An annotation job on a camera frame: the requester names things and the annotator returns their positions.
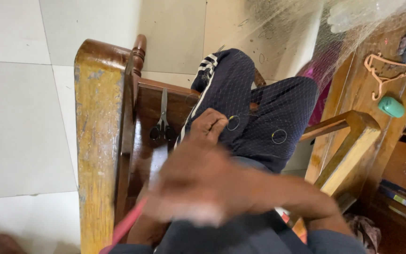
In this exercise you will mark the brown wooden table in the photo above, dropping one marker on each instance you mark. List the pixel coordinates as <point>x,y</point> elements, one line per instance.
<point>365,88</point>

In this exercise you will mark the green plastic case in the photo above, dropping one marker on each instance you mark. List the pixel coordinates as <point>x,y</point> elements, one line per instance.
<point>391,107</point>

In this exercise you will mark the person's left hand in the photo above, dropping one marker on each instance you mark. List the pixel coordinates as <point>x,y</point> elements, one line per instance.
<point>206,124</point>

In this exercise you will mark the person's navy striped trousers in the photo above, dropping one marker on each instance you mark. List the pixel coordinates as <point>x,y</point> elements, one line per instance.
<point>259,113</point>

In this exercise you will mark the clear plastic bag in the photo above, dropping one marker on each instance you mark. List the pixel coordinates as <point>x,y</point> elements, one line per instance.
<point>358,16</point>

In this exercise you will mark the person's blue grey shirt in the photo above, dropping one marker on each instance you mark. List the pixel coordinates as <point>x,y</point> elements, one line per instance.
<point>231,240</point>

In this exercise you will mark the stack of books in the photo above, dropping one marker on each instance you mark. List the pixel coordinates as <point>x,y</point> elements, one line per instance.
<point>405,201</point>

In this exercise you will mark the person's left fingers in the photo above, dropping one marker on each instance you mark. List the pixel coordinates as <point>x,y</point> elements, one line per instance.
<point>217,122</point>

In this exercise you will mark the pink netting needle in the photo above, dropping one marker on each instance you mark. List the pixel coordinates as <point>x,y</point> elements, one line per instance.
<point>125,225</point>

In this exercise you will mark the thin fishing net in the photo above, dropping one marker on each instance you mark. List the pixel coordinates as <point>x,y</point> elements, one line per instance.
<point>287,38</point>

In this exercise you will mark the pink plastic clothes hanger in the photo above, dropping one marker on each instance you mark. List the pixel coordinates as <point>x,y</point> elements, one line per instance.
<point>375,76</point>

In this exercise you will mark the person's right fingers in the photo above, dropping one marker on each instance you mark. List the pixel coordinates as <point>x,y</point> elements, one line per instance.
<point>182,211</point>

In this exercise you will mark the magenta cloth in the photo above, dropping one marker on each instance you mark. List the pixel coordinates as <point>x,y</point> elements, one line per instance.
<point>315,102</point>

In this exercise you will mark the brown wooden armchair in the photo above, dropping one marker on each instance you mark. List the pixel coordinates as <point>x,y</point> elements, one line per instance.
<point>97,141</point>

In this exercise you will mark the crumpled patterned cloth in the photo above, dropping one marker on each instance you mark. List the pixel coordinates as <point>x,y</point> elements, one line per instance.
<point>365,231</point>

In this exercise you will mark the person's right hand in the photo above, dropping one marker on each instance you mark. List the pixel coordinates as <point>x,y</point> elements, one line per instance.
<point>203,180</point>

